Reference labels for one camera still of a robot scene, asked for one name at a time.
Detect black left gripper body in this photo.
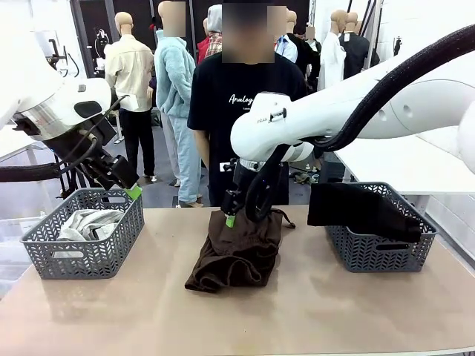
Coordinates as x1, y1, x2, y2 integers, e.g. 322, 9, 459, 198
40, 128, 112, 186

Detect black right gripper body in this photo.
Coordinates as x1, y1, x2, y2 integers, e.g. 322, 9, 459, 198
221, 162, 267, 216

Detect dark brown drawstring shorts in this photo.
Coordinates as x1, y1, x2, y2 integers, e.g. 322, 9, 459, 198
184, 207, 297, 294

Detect light grey sweat garment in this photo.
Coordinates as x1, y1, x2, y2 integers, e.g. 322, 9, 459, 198
51, 209, 125, 260

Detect person's right forearm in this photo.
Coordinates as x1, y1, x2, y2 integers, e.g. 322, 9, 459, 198
194, 129, 212, 175

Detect white table with grey legs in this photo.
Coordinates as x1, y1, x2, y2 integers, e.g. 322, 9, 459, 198
0, 128, 49, 164

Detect shoes on floor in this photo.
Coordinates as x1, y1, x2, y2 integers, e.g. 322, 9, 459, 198
292, 172, 320, 185

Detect grey plastic lattice basket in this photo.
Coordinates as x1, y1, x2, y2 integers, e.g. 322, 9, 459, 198
20, 187, 145, 280
321, 181, 439, 274

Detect person in black t-shirt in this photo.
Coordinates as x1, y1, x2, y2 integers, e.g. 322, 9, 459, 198
187, 0, 309, 207

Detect mannequin in cream jacket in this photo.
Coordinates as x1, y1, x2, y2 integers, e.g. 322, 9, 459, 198
104, 11, 157, 186

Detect mannequin in blue fleece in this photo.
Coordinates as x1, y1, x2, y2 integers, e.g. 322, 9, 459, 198
154, 0, 203, 208

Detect mannequin in white blue shirt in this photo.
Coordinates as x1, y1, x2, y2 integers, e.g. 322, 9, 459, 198
274, 10, 299, 64

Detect mannequin in plaid hoodie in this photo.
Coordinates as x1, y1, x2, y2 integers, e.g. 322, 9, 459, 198
196, 4, 223, 66

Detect white side table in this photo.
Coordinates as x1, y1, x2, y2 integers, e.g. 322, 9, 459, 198
332, 125, 475, 196

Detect mannequin in black shirt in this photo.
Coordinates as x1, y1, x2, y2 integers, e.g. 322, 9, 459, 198
339, 11, 381, 81

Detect right arm black cable sleeve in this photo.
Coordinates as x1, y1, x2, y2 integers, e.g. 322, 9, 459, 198
244, 24, 475, 223

